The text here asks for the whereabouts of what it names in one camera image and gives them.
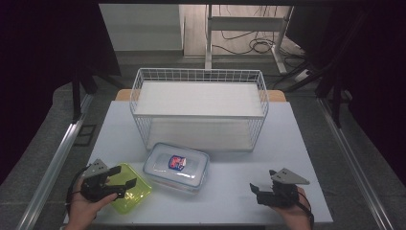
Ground black curtain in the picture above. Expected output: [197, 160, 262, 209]
[0, 0, 123, 186]
[285, 0, 406, 186]

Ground white power strip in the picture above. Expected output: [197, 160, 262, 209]
[294, 68, 311, 83]

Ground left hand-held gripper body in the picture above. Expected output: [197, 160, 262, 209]
[79, 158, 119, 203]

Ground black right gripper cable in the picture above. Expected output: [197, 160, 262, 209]
[296, 190, 315, 229]

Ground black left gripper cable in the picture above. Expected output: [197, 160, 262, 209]
[65, 166, 92, 214]

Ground clear lidded food container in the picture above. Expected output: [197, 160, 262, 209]
[142, 142, 211, 196]

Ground white wire shelf rack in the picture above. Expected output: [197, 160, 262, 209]
[128, 67, 270, 152]

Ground green translucent square plate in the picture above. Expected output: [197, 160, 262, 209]
[106, 162, 153, 215]

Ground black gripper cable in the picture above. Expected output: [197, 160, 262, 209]
[296, 190, 315, 229]
[65, 166, 92, 214]

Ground person's right hand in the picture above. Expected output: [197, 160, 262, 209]
[271, 187, 312, 230]

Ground black floor bracket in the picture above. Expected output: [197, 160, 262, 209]
[74, 124, 98, 148]

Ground black floor cables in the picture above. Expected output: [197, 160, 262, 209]
[212, 6, 307, 56]

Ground white metal desk frame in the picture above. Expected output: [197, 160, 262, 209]
[204, 4, 295, 76]

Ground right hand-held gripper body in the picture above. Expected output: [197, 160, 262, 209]
[257, 168, 310, 209]

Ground wooden table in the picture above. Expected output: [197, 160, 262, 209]
[114, 88, 287, 104]

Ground aluminium rail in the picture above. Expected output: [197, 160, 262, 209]
[317, 97, 396, 230]
[15, 94, 94, 230]

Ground white cabinet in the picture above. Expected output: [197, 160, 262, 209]
[99, 3, 186, 52]

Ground person's left hand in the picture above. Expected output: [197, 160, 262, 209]
[65, 176, 119, 230]

